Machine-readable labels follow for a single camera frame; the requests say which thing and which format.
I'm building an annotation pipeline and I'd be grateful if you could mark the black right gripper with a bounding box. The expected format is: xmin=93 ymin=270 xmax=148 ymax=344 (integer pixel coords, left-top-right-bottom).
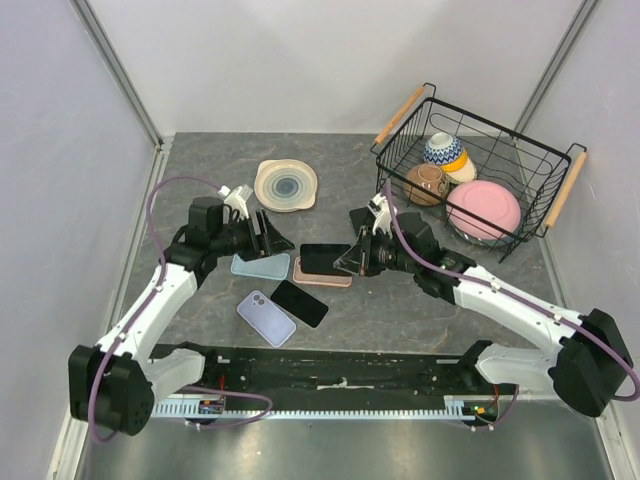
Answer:
xmin=336 ymin=226 xmax=419 ymax=277

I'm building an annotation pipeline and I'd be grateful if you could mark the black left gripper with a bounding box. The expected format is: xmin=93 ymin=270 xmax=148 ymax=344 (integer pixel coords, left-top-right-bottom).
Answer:
xmin=211 ymin=208 xmax=294 ymax=262

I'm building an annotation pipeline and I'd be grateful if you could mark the light blue phone case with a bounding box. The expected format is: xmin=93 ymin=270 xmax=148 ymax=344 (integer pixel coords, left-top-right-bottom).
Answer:
xmin=230 ymin=253 xmax=291 ymax=281

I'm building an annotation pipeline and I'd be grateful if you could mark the pink phone case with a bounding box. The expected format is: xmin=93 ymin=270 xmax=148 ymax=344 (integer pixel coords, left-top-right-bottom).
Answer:
xmin=292 ymin=257 xmax=352 ymax=288

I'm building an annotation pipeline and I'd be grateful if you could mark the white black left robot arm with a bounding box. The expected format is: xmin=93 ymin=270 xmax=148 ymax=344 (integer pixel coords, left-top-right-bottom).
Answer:
xmin=68 ymin=197 xmax=295 ymax=436

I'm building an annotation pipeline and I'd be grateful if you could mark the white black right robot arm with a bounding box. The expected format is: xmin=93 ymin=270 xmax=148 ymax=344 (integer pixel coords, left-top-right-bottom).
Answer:
xmin=334 ymin=208 xmax=639 ymax=417

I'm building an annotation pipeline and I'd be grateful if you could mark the green-edged black phone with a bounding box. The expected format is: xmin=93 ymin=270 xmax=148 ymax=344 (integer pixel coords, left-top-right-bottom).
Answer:
xmin=349 ymin=207 xmax=375 ymax=237

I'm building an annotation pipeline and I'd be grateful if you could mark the black phone near lilac case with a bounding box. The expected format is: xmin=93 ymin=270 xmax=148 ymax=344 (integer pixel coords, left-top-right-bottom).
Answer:
xmin=270 ymin=280 xmax=329 ymax=328

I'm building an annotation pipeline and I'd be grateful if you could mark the lilac phone case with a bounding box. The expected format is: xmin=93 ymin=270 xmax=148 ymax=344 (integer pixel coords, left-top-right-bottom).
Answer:
xmin=236 ymin=291 xmax=297 ymax=348

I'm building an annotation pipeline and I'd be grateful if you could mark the cream silicone lid plate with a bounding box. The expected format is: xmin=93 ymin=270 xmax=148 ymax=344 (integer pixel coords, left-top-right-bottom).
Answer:
xmin=253 ymin=159 xmax=318 ymax=213

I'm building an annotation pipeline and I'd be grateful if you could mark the brown ceramic bowl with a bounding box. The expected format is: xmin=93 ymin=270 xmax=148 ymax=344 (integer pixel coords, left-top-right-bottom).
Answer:
xmin=403 ymin=163 xmax=449 ymax=206

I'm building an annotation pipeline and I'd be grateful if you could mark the blue patterned bowl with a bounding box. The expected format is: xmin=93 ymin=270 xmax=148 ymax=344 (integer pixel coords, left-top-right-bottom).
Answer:
xmin=424 ymin=132 xmax=463 ymax=166

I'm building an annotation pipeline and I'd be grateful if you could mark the yellow cream bowl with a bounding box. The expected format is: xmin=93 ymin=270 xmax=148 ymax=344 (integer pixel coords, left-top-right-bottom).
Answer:
xmin=441 ymin=148 xmax=477 ymax=185

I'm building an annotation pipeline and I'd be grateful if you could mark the pink plate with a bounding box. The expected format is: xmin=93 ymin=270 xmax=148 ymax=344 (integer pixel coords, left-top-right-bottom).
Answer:
xmin=446 ymin=180 xmax=521 ymax=240

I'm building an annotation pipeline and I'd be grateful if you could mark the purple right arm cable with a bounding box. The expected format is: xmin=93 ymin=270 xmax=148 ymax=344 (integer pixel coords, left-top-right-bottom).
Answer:
xmin=382 ymin=179 xmax=640 ymax=434

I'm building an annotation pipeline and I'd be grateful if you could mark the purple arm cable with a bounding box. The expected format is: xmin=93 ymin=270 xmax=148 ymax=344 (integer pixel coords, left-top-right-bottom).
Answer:
xmin=382 ymin=179 xmax=640 ymax=434
xmin=87 ymin=175 xmax=274 ymax=444

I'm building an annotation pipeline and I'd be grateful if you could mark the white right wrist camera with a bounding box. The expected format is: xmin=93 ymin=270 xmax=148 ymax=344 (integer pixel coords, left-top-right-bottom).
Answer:
xmin=367 ymin=193 xmax=396 ymax=238

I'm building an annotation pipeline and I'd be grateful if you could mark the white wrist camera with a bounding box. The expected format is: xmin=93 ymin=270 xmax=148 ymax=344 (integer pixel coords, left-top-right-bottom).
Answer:
xmin=218 ymin=185 xmax=253 ymax=220
xmin=367 ymin=193 xmax=396 ymax=238

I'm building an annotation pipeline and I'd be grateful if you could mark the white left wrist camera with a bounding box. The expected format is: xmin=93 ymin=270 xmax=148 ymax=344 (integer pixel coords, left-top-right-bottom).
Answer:
xmin=218 ymin=185 xmax=253 ymax=220

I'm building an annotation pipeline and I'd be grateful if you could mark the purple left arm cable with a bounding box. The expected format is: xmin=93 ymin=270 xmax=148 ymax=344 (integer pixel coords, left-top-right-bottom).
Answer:
xmin=87 ymin=175 xmax=274 ymax=444

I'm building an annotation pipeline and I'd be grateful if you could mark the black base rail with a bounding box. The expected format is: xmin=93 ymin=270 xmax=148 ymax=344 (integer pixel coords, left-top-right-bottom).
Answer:
xmin=149 ymin=342 xmax=521 ymax=411

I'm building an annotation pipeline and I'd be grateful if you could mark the black wire basket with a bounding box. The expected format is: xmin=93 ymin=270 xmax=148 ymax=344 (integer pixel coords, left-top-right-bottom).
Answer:
xmin=371 ymin=82 xmax=574 ymax=260

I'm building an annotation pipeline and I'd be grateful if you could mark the grey slotted cable duct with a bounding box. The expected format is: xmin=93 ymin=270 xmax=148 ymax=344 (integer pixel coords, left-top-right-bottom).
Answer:
xmin=151 ymin=394 xmax=500 ymax=424

